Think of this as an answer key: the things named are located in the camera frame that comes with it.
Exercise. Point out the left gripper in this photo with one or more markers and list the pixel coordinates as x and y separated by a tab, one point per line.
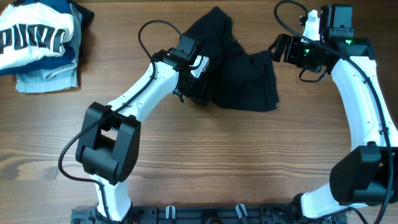
196	93

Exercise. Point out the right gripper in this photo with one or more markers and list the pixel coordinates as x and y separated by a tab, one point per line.
292	44

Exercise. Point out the black t-shirt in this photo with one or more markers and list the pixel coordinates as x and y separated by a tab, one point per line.
242	81

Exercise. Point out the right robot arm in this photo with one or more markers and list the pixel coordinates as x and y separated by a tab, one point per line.
367	176

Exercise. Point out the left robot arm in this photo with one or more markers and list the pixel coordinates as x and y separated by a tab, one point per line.
108	147

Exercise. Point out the black folded garment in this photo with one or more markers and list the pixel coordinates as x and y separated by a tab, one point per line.
86	18

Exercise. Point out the light blue denim garment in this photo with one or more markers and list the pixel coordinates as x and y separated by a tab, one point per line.
61	78

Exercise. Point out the dark blue folded garment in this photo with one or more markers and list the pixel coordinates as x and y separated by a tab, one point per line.
46	62

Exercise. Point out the white Puma shirt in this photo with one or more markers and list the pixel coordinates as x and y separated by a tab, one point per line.
33	31

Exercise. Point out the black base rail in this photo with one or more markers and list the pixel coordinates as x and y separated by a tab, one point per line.
264	214

